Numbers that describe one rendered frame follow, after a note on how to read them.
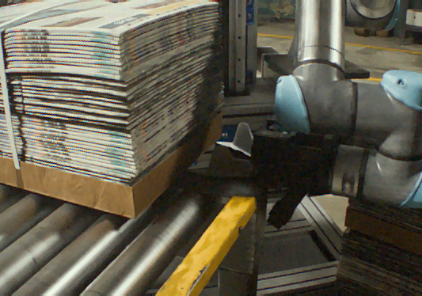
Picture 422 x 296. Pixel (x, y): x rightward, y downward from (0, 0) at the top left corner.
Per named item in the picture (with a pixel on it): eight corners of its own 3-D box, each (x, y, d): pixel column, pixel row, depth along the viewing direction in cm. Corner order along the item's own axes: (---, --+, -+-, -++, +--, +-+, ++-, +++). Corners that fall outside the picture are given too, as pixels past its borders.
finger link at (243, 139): (229, 113, 82) (270, 128, 76) (229, 146, 85) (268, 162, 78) (214, 117, 80) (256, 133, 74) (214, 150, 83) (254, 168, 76)
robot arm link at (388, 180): (437, 146, 66) (427, 196, 69) (366, 135, 70) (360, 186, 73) (439, 167, 59) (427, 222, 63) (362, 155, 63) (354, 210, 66)
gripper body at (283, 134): (263, 117, 75) (339, 128, 71) (260, 168, 79) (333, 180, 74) (247, 134, 69) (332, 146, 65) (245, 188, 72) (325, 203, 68)
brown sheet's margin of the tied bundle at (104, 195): (223, 135, 81) (223, 111, 79) (136, 219, 56) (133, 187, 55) (138, 123, 86) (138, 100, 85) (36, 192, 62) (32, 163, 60)
